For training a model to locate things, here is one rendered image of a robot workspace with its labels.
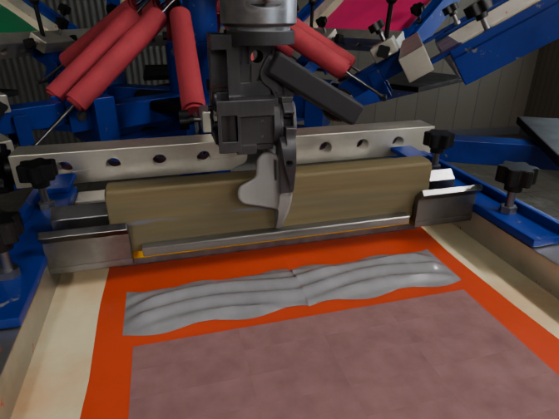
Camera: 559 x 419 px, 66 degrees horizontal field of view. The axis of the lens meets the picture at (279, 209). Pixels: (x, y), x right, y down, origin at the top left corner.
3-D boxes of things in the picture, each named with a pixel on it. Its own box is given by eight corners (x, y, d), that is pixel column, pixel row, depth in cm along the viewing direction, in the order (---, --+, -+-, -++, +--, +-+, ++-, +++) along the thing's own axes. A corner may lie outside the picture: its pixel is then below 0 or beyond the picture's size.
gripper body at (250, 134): (211, 140, 50) (204, 28, 45) (283, 135, 52) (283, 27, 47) (220, 161, 43) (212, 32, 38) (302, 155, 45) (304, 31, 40)
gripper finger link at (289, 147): (270, 187, 49) (267, 109, 47) (285, 185, 50) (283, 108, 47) (281, 196, 45) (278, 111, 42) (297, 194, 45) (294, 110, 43)
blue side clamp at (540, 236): (556, 280, 50) (573, 228, 48) (521, 287, 49) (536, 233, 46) (418, 188, 77) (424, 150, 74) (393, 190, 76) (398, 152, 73)
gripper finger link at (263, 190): (237, 231, 49) (232, 151, 47) (287, 225, 51) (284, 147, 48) (242, 240, 47) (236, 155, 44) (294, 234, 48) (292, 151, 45)
